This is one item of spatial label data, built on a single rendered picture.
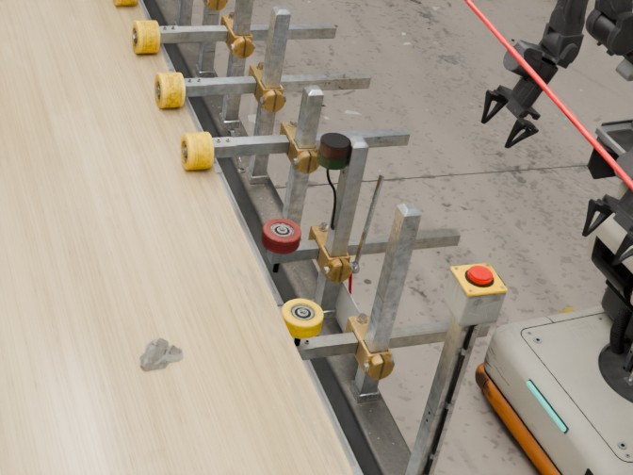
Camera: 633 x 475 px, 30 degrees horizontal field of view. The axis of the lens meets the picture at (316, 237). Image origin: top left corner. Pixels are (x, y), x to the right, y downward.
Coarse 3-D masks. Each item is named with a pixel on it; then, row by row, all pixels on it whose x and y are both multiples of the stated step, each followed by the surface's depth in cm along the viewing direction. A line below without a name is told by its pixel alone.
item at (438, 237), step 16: (304, 240) 248; (352, 240) 250; (368, 240) 251; (384, 240) 252; (416, 240) 254; (432, 240) 256; (448, 240) 258; (272, 256) 243; (288, 256) 245; (304, 256) 246
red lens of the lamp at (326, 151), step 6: (348, 138) 228; (324, 144) 225; (324, 150) 225; (330, 150) 225; (336, 150) 224; (342, 150) 225; (348, 150) 226; (330, 156) 225; (336, 156) 225; (342, 156) 226
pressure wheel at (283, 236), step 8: (264, 224) 242; (272, 224) 243; (280, 224) 243; (288, 224) 243; (296, 224) 244; (264, 232) 240; (272, 232) 241; (280, 232) 241; (288, 232) 242; (296, 232) 242; (264, 240) 241; (272, 240) 239; (280, 240) 239; (288, 240) 239; (296, 240) 240; (272, 248) 240; (280, 248) 240; (288, 248) 240; (296, 248) 242
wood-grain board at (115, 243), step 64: (0, 0) 301; (64, 0) 307; (0, 64) 277; (64, 64) 281; (128, 64) 286; (0, 128) 256; (64, 128) 260; (128, 128) 264; (192, 128) 268; (0, 192) 238; (64, 192) 241; (128, 192) 245; (192, 192) 248; (0, 256) 222; (64, 256) 225; (128, 256) 228; (192, 256) 231; (0, 320) 209; (64, 320) 211; (128, 320) 214; (192, 320) 216; (256, 320) 219; (0, 384) 197; (64, 384) 199; (128, 384) 201; (192, 384) 204; (256, 384) 206; (0, 448) 186; (64, 448) 188; (128, 448) 190; (192, 448) 192; (256, 448) 194; (320, 448) 196
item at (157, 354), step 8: (152, 344) 208; (160, 344) 209; (168, 344) 210; (144, 352) 207; (152, 352) 206; (160, 352) 207; (168, 352) 207; (176, 352) 208; (144, 360) 206; (152, 360) 206; (160, 360) 206; (168, 360) 207; (176, 360) 207; (144, 368) 204; (152, 368) 205; (160, 368) 205
